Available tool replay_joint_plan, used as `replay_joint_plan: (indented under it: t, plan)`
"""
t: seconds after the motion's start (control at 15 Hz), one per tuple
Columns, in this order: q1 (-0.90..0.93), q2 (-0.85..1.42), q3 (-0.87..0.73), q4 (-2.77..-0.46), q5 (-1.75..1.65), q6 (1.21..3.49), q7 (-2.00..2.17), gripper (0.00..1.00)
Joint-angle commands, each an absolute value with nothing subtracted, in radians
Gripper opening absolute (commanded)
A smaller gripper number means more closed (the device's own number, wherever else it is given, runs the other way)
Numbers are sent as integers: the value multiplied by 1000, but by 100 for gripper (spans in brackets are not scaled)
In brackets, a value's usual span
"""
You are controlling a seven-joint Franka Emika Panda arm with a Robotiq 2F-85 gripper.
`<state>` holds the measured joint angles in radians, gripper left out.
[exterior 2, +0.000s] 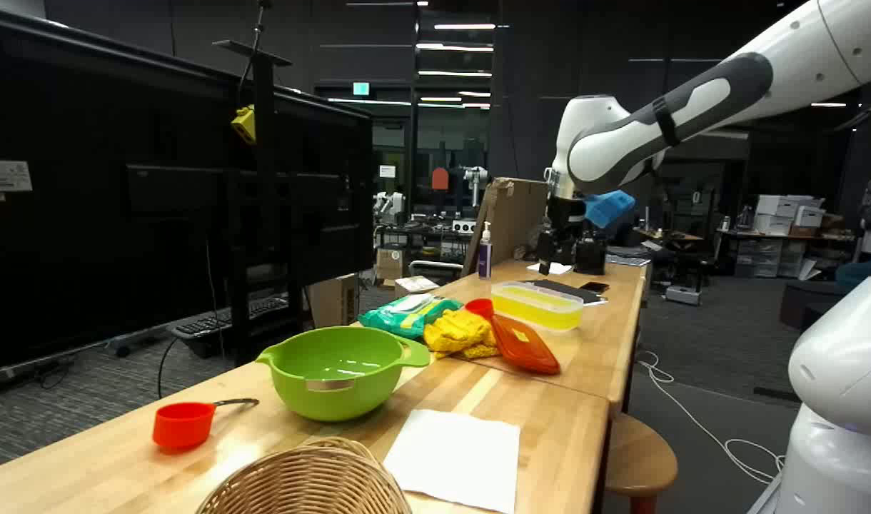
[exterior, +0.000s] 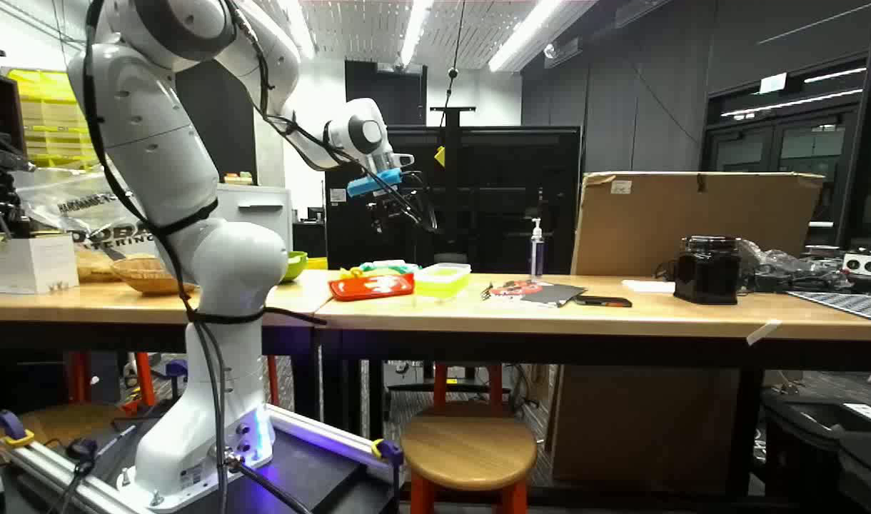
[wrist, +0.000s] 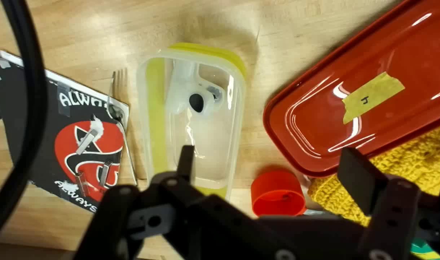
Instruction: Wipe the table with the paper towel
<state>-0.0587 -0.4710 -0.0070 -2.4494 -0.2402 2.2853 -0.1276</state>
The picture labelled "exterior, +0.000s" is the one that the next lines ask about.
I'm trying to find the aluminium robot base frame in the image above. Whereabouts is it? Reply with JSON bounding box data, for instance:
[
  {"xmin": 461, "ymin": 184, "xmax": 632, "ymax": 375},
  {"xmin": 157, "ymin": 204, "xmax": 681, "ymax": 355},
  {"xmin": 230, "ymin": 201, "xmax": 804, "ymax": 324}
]
[{"xmin": 0, "ymin": 404, "xmax": 405, "ymax": 514}]

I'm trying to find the clear spray bottle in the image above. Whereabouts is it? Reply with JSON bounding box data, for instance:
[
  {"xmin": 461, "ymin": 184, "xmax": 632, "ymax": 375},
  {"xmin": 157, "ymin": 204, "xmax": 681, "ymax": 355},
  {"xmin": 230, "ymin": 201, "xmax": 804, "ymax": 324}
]
[{"xmin": 528, "ymin": 214, "xmax": 549, "ymax": 286}]

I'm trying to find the crumpled clear plastic wrap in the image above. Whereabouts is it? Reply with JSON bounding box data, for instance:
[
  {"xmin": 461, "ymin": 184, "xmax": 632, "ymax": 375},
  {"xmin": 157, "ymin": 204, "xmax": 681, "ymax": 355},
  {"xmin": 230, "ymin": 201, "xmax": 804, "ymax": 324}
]
[{"xmin": 735, "ymin": 234, "xmax": 852, "ymax": 294}]

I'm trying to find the brown cardboard box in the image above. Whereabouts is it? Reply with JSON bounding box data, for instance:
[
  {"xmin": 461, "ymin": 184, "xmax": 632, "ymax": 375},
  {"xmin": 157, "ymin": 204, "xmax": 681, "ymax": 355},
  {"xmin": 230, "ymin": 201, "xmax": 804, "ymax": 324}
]
[{"xmin": 549, "ymin": 363, "xmax": 742, "ymax": 494}]

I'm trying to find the large black monitor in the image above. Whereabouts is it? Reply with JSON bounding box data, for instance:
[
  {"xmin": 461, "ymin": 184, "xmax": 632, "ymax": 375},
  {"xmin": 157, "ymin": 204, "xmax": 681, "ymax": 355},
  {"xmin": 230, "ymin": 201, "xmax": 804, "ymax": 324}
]
[{"xmin": 324, "ymin": 124, "xmax": 585, "ymax": 276}]

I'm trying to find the clear plastic bag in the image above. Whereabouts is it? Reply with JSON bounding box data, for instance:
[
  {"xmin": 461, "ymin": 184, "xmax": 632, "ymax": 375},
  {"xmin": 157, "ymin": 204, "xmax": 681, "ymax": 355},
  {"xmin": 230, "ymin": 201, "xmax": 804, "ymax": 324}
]
[{"xmin": 13, "ymin": 168, "xmax": 165, "ymax": 264}]

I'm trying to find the dark grey notebook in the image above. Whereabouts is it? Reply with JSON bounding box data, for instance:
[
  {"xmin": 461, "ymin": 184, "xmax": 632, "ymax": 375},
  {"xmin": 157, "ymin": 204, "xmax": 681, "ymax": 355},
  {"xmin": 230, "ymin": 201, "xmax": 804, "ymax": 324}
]
[{"xmin": 521, "ymin": 284, "xmax": 591, "ymax": 313}]

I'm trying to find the large cardboard sheet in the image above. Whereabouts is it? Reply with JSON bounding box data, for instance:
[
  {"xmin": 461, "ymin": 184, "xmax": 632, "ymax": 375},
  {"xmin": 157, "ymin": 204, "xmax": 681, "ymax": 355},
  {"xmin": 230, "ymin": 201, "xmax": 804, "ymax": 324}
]
[{"xmin": 569, "ymin": 168, "xmax": 829, "ymax": 284}]

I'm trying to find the green snack bag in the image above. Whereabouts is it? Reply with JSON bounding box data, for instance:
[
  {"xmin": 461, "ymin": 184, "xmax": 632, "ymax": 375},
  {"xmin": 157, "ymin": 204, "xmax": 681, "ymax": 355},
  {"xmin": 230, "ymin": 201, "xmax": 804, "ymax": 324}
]
[{"xmin": 351, "ymin": 257, "xmax": 422, "ymax": 284}]

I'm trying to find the black monitor stand pole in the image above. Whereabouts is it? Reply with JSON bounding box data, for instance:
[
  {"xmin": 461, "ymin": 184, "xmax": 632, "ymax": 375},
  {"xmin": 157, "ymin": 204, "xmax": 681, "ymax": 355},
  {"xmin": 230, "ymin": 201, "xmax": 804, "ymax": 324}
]
[{"xmin": 429, "ymin": 104, "xmax": 479, "ymax": 133}]

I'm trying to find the white electronic device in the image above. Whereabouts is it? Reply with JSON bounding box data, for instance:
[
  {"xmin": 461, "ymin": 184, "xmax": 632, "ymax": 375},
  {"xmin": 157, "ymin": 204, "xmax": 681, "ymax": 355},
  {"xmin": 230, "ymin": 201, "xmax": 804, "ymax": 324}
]
[{"xmin": 839, "ymin": 246, "xmax": 871, "ymax": 286}]

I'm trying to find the translucent yellow plastic container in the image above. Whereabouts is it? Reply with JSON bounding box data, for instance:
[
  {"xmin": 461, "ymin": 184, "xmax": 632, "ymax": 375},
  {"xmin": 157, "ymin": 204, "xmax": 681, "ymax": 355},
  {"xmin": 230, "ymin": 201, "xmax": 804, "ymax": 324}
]
[{"xmin": 411, "ymin": 264, "xmax": 474, "ymax": 300}]

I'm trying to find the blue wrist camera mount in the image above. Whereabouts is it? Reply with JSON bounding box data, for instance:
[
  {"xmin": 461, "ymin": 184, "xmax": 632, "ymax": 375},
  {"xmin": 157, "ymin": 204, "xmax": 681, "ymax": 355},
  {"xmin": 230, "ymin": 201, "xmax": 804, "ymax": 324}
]
[{"xmin": 344, "ymin": 166, "xmax": 405, "ymax": 204}]

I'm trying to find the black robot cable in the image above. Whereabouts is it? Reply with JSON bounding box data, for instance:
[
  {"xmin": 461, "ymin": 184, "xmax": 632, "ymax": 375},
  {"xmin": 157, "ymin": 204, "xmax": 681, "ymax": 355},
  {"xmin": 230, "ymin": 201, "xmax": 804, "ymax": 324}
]
[{"xmin": 78, "ymin": 0, "xmax": 265, "ymax": 514}]

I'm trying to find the round wooden stool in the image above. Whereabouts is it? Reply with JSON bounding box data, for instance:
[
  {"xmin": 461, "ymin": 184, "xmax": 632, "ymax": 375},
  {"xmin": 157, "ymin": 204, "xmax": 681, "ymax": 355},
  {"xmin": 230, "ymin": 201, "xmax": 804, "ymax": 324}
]
[{"xmin": 398, "ymin": 413, "xmax": 539, "ymax": 514}]

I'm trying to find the white paper sheet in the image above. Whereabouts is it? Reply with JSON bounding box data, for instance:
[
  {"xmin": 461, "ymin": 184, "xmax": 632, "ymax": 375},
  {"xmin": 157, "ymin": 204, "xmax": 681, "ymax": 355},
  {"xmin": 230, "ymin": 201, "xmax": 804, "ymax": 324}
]
[{"xmin": 619, "ymin": 278, "xmax": 681, "ymax": 300}]

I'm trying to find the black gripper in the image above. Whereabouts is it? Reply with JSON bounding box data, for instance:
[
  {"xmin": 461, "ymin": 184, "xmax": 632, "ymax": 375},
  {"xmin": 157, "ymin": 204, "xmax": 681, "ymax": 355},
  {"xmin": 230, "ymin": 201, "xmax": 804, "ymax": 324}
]
[{"xmin": 369, "ymin": 173, "xmax": 444, "ymax": 238}]

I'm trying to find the white cardboard box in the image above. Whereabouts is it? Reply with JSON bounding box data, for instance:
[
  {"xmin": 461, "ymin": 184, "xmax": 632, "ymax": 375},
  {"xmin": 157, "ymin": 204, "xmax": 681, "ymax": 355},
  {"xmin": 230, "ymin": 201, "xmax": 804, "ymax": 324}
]
[{"xmin": 0, "ymin": 231, "xmax": 84, "ymax": 300}]

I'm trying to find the yellow wall poster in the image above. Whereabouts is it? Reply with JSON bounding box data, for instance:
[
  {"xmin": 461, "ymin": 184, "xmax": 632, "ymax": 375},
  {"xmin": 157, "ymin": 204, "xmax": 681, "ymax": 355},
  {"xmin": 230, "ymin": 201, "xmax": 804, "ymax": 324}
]
[{"xmin": 7, "ymin": 66, "xmax": 104, "ymax": 176}]

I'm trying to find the green mixing bowl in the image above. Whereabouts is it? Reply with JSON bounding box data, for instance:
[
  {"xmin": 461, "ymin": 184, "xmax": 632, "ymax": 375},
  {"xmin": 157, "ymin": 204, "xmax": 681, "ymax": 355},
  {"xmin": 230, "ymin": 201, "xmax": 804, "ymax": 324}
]
[{"xmin": 278, "ymin": 250, "xmax": 311, "ymax": 286}]

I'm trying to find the black storage bin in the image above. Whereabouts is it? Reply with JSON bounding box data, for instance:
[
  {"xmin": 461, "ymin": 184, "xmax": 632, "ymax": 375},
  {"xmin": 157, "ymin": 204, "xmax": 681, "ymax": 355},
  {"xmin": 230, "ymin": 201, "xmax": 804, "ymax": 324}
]
[{"xmin": 764, "ymin": 391, "xmax": 871, "ymax": 514}]

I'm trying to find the orange-red plastic container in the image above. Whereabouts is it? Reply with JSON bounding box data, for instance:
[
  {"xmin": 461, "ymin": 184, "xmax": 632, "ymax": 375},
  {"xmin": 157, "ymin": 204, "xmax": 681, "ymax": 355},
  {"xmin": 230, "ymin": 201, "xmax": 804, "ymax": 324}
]
[{"xmin": 327, "ymin": 268, "xmax": 421, "ymax": 304}]

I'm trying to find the black box device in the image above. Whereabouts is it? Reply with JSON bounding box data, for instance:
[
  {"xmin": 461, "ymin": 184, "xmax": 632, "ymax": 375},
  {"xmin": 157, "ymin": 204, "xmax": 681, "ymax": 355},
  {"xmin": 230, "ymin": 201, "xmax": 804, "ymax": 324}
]
[{"xmin": 671, "ymin": 231, "xmax": 746, "ymax": 310}]

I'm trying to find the wicker basket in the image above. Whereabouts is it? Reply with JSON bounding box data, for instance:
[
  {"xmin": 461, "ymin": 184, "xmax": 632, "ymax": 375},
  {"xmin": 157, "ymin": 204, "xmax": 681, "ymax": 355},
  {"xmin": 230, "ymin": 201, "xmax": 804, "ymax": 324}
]
[{"xmin": 105, "ymin": 253, "xmax": 195, "ymax": 300}]

